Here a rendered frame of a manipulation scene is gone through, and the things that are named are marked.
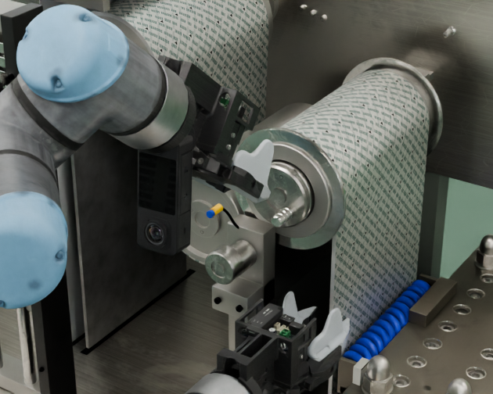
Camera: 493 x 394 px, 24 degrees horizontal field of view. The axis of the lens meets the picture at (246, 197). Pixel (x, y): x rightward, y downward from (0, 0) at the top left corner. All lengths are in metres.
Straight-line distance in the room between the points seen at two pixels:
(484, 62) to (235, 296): 0.45
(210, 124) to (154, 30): 0.33
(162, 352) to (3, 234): 0.87
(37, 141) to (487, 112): 0.76
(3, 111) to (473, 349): 0.73
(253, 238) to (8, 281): 0.55
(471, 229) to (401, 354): 2.41
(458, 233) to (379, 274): 2.34
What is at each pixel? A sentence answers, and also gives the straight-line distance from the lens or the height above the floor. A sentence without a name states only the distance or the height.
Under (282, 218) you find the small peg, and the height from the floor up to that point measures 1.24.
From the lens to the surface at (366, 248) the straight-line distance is 1.37.
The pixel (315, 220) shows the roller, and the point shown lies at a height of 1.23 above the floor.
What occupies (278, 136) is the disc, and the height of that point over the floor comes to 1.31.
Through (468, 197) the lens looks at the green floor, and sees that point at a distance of 3.99.
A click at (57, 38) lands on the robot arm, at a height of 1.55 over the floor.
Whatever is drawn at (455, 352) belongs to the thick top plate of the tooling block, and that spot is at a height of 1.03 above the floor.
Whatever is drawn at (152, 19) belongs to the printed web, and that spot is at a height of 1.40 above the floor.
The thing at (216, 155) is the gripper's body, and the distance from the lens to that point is 1.04.
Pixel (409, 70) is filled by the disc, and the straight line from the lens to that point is 1.45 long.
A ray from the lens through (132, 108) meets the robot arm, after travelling 0.92.
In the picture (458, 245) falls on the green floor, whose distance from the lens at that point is 3.70.
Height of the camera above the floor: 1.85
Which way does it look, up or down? 28 degrees down
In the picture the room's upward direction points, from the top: straight up
